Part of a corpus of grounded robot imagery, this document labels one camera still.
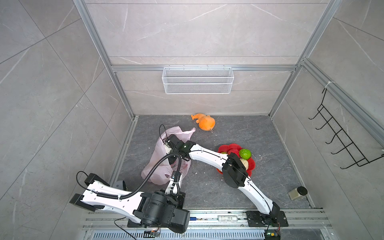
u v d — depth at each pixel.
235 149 0.95
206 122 1.06
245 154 0.89
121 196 0.40
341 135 0.67
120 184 0.74
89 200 0.42
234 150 0.93
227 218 0.73
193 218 0.73
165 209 0.44
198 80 1.01
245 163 0.87
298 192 0.74
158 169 0.63
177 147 0.72
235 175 0.58
